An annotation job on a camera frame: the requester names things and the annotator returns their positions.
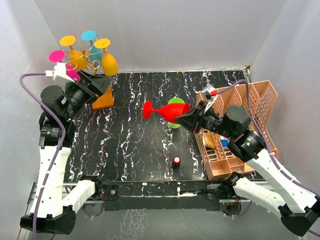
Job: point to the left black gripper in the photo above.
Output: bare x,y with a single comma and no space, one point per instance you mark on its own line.
94,82

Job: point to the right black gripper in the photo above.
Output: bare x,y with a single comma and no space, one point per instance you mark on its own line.
190,120

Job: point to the green wine glass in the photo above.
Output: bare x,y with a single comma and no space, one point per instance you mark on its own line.
173,101

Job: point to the red wine glass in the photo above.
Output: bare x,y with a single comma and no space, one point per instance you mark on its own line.
169,112

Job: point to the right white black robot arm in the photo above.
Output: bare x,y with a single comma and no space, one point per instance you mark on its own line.
296,207

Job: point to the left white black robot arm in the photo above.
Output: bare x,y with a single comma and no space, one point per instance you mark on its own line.
51,212

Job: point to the orange wooden rack base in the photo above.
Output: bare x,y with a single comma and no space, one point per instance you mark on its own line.
105,101

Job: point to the orange wine glass right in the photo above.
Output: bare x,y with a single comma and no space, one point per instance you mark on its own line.
108,62

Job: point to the orange wine glass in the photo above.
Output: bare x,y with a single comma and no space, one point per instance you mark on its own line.
75,57
108,62

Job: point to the teal wine glass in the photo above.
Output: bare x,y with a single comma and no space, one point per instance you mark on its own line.
95,54

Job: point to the orange wine glass left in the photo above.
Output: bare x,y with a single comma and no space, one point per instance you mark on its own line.
75,57

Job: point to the magenta wine glass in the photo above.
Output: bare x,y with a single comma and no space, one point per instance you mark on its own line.
70,69

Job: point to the yellow book in organizer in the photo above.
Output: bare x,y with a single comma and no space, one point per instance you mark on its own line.
208,141

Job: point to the blue white box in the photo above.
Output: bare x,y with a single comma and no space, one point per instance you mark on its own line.
224,142

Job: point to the red black push button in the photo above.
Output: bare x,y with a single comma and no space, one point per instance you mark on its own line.
176,162

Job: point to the pink plastic file organizer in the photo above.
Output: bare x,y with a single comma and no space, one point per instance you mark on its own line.
220,162

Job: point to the gold wire glass rack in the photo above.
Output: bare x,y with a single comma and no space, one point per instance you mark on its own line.
92,66

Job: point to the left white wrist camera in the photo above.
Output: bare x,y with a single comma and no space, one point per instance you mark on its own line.
59,74

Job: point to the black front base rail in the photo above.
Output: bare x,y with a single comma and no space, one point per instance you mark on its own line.
164,195

